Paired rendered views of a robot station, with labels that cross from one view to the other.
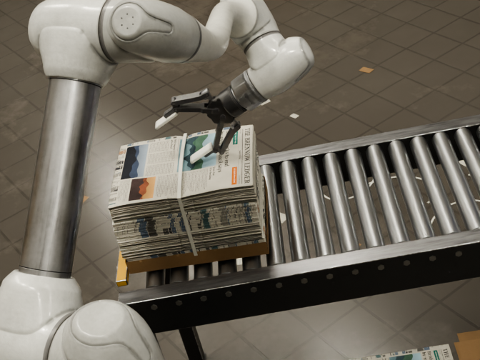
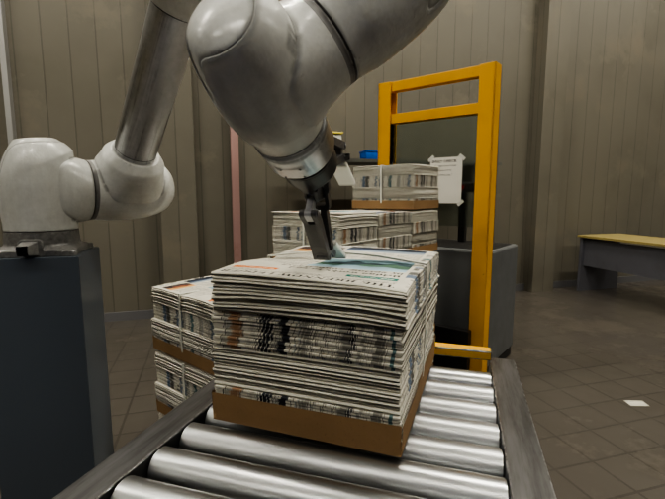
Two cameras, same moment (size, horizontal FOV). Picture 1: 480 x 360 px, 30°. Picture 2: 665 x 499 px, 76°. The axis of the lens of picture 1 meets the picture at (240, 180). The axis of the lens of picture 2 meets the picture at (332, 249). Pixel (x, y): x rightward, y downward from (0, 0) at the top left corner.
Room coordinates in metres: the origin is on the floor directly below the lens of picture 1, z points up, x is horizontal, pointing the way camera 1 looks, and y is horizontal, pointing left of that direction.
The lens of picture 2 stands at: (2.07, -0.58, 1.14)
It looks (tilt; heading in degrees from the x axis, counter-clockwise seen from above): 7 degrees down; 101
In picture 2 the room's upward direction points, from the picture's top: straight up
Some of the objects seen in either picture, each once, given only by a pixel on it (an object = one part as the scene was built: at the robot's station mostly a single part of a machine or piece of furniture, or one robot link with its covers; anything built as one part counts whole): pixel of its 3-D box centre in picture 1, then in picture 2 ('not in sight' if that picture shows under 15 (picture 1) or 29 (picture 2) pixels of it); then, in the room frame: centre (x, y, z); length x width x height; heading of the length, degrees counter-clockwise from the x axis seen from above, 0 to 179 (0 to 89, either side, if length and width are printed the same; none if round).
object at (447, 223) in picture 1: (434, 188); not in sight; (1.91, -0.51, 0.77); 0.47 x 0.05 x 0.05; 174
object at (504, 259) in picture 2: not in sight; (452, 299); (2.32, 2.48, 0.40); 0.70 x 0.55 x 0.80; 152
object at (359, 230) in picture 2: not in sight; (325, 239); (1.67, 1.25, 0.95); 0.38 x 0.29 x 0.23; 153
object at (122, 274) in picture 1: (126, 231); (388, 343); (2.01, 0.34, 0.81); 0.43 x 0.03 x 0.02; 174
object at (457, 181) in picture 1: (458, 183); not in sight; (1.91, -0.58, 0.77); 0.47 x 0.05 x 0.05; 174
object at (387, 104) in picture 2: not in sight; (386, 226); (1.86, 2.31, 0.92); 0.09 x 0.09 x 1.85; 62
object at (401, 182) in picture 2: not in sight; (393, 283); (1.95, 1.77, 0.65); 0.39 x 0.30 x 1.29; 152
